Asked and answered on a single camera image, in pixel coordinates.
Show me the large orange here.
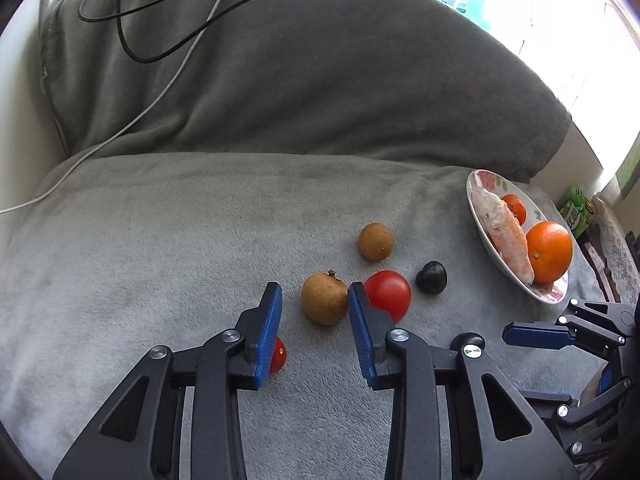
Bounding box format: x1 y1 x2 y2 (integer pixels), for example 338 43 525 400
526 221 574 284

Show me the peeled pomelo segment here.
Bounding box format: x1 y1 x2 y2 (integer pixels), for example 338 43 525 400
472 187 535 283

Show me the brown longan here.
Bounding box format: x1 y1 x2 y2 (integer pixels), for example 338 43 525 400
300 270 349 326
358 223 395 262

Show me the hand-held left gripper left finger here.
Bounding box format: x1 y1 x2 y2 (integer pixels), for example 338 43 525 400
52 281 283 480

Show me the green carton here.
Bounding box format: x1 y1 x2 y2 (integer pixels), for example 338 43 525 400
559 186 595 240

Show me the blue detergent bottle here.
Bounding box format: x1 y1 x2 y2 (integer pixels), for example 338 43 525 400
465 0 501 31

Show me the small mandarin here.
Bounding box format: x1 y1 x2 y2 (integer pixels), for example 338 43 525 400
500 193 527 226

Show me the small red cherry tomato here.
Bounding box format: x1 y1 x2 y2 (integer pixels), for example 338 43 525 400
269 337 288 375

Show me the black cable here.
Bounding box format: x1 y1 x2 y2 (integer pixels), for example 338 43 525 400
62 0 286 64

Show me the white cable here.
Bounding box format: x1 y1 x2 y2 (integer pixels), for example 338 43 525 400
0 0 238 216

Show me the grey blanket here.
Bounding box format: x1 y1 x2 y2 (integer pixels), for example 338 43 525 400
0 0 601 480

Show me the white floral bowl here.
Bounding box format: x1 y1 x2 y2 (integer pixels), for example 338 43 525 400
466 169 571 306

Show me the dark grape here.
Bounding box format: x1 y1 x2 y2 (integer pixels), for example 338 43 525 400
450 332 486 356
416 260 448 295

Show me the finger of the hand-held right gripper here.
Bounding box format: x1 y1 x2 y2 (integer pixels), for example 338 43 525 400
502 298 640 361
550 360 636 466

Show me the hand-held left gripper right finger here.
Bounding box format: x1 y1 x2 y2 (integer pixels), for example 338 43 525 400
347 281 581 480

